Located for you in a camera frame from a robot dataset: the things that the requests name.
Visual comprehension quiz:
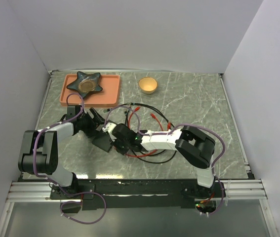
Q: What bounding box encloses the black ethernet cable outer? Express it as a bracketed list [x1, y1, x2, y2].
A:
[123, 103, 177, 165]

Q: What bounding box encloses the red ethernet cable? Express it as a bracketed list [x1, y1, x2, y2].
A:
[150, 113, 172, 131]
[126, 106, 160, 158]

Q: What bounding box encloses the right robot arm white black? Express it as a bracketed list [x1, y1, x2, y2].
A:
[102, 122, 215, 197]

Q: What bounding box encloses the salmon rectangular tray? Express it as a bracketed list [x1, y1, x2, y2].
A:
[59, 72, 121, 108]

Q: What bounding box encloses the dark star-shaped dish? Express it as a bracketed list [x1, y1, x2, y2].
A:
[66, 71, 103, 99]

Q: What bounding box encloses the black network switch box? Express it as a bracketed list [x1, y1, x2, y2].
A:
[92, 125, 113, 153]

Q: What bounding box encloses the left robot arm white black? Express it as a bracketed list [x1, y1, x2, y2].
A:
[18, 105, 105, 198]

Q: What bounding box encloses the aluminium frame rail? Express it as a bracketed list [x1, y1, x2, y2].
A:
[6, 180, 267, 202]

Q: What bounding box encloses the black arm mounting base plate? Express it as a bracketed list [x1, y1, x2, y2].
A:
[50, 179, 226, 210]

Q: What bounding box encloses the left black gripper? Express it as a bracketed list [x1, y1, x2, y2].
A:
[78, 108, 108, 138]

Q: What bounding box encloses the small yellow bowl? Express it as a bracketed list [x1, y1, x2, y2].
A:
[138, 77, 158, 94]

